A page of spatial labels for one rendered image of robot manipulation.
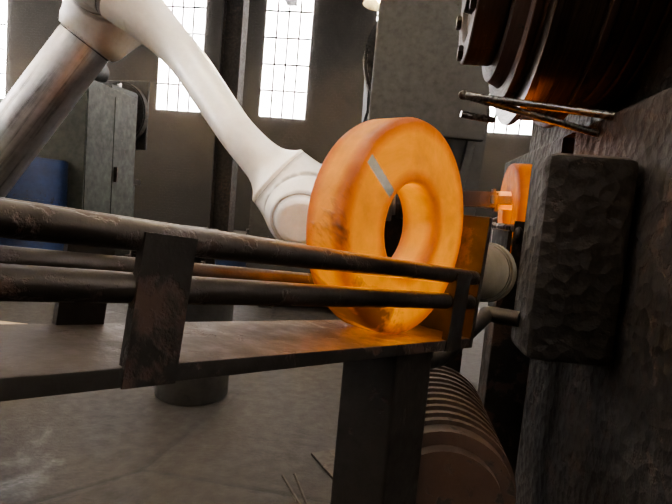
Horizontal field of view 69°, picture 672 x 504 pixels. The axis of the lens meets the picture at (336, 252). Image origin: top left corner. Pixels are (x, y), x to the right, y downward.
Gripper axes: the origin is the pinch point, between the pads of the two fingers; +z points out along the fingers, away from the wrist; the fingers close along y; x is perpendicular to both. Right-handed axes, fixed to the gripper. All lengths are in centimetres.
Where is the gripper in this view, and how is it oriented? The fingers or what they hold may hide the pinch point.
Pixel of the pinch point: (517, 200)
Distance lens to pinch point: 87.1
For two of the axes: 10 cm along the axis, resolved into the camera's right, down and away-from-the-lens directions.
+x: 0.4, -10.0, -0.8
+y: -1.2, 0.8, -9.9
